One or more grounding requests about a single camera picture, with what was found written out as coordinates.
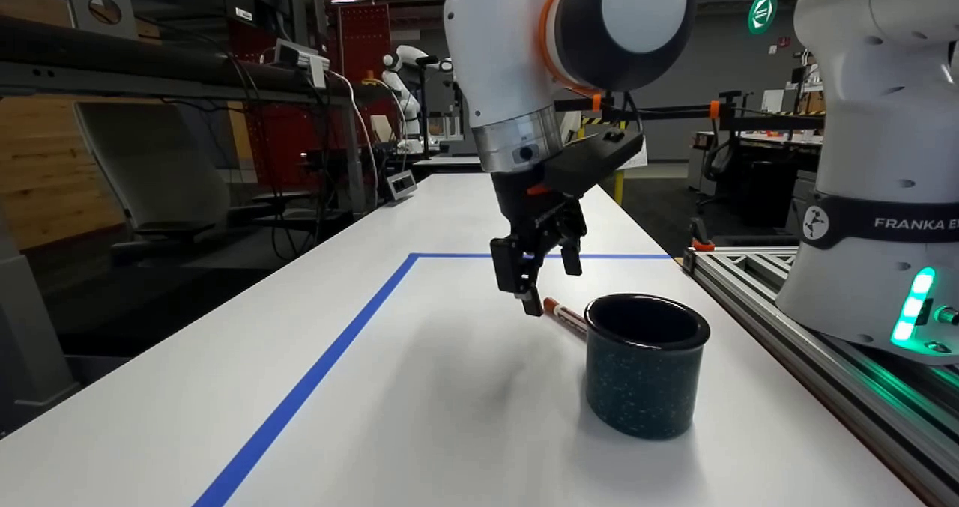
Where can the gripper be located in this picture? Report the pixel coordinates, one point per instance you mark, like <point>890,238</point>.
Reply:
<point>533,211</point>

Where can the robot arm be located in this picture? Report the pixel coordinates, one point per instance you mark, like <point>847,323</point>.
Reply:
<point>509,58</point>

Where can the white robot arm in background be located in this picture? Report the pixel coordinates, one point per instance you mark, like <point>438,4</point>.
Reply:
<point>408,95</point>

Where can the orange and white marker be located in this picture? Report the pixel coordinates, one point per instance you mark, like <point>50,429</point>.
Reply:
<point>566,317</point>

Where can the dark speckled enamel cup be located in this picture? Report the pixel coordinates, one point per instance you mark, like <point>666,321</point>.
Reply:
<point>640,380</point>

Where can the orange and black clamp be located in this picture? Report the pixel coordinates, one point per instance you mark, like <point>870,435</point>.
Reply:
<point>700,239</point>

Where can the small desk control box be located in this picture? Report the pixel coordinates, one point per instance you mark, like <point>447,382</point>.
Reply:
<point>401,184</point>

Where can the black office chair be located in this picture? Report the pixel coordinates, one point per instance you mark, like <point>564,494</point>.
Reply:
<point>719,159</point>

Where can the blue tape line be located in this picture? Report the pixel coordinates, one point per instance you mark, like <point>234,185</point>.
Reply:
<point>330,365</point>

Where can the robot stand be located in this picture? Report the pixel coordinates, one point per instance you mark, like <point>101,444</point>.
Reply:
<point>794,320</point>

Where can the red pegboard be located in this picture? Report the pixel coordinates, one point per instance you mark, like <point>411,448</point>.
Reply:
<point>363,39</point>

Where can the white power strip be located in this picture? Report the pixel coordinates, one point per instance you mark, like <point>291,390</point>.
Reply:
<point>301,58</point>

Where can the green round sign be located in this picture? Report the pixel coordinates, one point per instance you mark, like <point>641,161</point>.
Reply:
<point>762,12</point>

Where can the black standing desk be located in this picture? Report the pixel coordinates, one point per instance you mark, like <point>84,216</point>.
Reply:
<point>150,65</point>

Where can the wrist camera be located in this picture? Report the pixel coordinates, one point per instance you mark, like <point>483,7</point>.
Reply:
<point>592,161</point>

